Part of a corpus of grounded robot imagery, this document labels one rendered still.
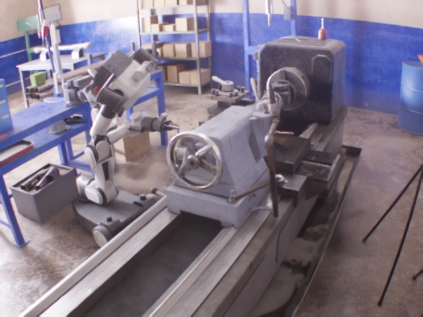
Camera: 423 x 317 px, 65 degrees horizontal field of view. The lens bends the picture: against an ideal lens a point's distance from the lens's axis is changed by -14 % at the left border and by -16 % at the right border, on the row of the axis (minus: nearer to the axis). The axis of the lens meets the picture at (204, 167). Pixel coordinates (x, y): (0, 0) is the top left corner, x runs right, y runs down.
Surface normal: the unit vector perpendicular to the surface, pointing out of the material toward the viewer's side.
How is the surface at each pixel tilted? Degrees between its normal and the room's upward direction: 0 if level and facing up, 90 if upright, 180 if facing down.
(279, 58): 90
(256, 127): 79
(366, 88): 90
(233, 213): 90
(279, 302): 0
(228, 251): 0
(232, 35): 90
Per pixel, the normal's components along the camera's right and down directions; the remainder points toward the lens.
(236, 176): 0.77, -0.21
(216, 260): -0.05, -0.90
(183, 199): -0.49, 0.41
